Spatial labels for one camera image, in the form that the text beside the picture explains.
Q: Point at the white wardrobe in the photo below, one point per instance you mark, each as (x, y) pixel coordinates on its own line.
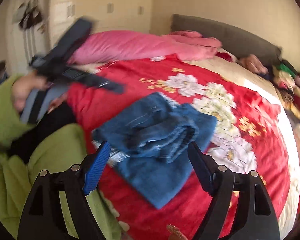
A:
(132, 15)

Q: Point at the pink crumpled garment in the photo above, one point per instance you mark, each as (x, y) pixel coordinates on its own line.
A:
(253, 64)

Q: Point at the blue denim pants lace hem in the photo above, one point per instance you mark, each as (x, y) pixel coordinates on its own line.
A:
(149, 141)

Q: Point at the cream bed sheet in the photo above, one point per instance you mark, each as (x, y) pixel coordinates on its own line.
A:
(237, 74)

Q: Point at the green fleece clothing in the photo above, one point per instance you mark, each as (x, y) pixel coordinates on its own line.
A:
(57, 153)

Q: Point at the stack of folded clothes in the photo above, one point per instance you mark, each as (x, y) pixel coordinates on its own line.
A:
(286, 80)

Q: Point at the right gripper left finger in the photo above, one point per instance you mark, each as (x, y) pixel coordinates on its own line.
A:
(42, 216)

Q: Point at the grey headboard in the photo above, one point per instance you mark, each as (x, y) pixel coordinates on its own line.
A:
(237, 41)

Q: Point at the person's left hand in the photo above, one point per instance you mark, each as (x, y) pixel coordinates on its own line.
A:
(23, 86)

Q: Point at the pink quilt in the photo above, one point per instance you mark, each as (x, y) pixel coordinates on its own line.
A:
(131, 45)

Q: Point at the red floral blanket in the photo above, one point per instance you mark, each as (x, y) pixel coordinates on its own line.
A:
(245, 138)

